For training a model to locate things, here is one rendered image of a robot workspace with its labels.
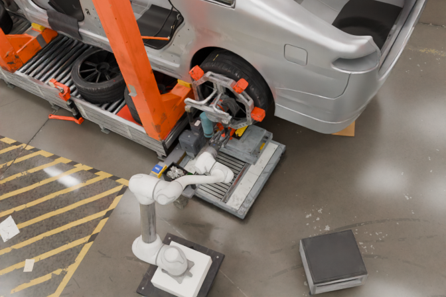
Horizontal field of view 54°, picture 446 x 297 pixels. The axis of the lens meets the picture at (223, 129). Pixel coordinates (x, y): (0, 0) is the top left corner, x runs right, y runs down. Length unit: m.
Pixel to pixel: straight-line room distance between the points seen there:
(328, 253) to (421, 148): 1.56
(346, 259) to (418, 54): 2.72
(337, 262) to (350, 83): 1.29
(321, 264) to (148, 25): 2.73
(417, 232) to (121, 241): 2.49
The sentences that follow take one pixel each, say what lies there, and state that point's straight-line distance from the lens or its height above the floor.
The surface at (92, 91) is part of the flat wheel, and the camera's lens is 4.50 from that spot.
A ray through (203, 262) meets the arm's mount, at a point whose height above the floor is 0.40.
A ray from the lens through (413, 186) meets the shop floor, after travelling 4.19.
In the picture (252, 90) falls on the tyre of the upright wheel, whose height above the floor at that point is 1.05.
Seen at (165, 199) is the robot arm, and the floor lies 1.20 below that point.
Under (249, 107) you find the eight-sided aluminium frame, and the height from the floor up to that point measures 0.95.
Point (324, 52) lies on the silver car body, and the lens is 2.84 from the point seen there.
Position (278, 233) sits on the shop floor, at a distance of 3.81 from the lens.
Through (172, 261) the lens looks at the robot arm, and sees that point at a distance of 3.09.
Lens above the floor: 3.47
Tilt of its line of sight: 52 degrees down
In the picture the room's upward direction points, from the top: 10 degrees counter-clockwise
